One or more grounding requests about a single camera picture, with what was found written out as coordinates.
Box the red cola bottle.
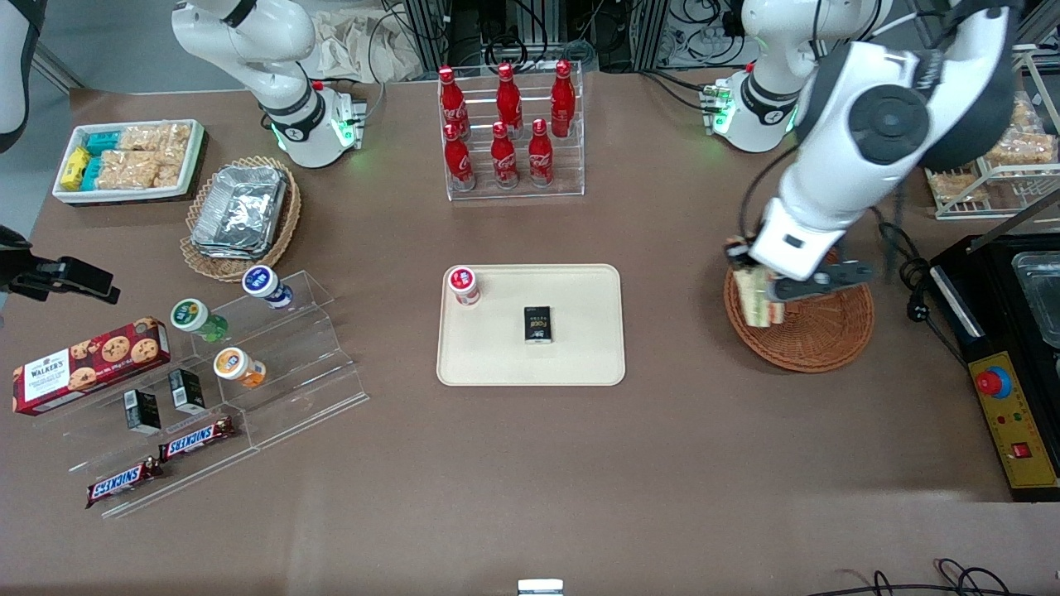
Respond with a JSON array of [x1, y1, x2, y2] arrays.
[[550, 60, 577, 138], [527, 118, 555, 188], [489, 121, 520, 190], [437, 66, 467, 135], [443, 123, 475, 192], [495, 63, 524, 133]]

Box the green-lid small bottle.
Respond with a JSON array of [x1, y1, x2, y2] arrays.
[[170, 298, 229, 344]]

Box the red Walkers cookie box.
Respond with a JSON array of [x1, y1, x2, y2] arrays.
[[12, 316, 171, 417]]

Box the black cable with plug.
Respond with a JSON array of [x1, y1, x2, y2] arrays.
[[876, 207, 968, 367]]

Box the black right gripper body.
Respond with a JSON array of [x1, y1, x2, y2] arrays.
[[0, 247, 39, 300]]

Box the white wire rack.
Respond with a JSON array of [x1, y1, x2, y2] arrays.
[[923, 43, 1060, 221]]

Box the yellow snack packet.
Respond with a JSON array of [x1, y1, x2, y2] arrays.
[[61, 147, 91, 191]]

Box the clear bag of snacks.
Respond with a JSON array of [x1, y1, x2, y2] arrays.
[[984, 131, 1058, 168], [927, 168, 988, 205], [1009, 93, 1042, 135]]

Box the black coiled floor cables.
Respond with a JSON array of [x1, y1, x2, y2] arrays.
[[807, 558, 1060, 596]]

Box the white rectangular snack tray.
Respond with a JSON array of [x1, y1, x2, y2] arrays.
[[52, 119, 206, 205]]

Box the stack of foil trays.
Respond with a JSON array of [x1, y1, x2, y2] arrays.
[[190, 165, 289, 262]]

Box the yellow emergency stop box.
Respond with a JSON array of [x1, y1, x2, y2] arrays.
[[966, 351, 1060, 502]]

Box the clear bag rice crackers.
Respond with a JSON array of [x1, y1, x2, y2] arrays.
[[99, 150, 160, 190], [153, 149, 190, 189], [118, 123, 193, 153]]

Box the clear acrylic stepped stand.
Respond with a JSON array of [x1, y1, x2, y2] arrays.
[[65, 269, 370, 520]]

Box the crumpled beige cloth bag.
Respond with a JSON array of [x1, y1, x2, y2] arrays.
[[308, 7, 425, 84]]

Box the clear plastic container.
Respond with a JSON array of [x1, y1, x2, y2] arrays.
[[1014, 252, 1060, 349]]

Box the blue-lid small bottle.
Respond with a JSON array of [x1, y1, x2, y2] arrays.
[[242, 265, 294, 310]]

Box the Snickers chocolate bar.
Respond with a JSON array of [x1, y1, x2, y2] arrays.
[[84, 457, 165, 509], [158, 416, 238, 463]]

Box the round brown wicker basket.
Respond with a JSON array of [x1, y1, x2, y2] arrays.
[[723, 248, 876, 374]]

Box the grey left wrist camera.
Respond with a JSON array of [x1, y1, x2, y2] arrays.
[[768, 259, 876, 304]]

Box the triangular sandwich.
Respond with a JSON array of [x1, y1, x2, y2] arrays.
[[740, 263, 787, 326]]

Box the orange-lid small bottle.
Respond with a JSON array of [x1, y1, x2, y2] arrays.
[[213, 347, 268, 391]]

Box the black equipment rack with cables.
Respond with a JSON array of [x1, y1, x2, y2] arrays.
[[389, 0, 750, 75]]

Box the grey aluminium bar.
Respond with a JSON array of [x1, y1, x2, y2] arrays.
[[31, 40, 85, 94]]

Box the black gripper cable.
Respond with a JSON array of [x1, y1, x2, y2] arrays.
[[739, 147, 797, 243]]

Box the clear acrylic bottle rack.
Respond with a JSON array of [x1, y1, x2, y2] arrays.
[[436, 61, 586, 203]]

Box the red-lid small white bottle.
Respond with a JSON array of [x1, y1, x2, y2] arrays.
[[447, 265, 482, 308]]

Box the oval light wicker basket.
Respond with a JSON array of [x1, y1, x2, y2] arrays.
[[180, 155, 302, 283]]

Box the black appliance frame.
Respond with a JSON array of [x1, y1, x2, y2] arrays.
[[929, 234, 1060, 390]]

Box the beige plastic tray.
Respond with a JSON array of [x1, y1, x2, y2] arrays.
[[436, 263, 627, 387]]

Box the small black carton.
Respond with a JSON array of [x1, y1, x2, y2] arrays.
[[123, 389, 162, 436], [167, 368, 207, 416]]

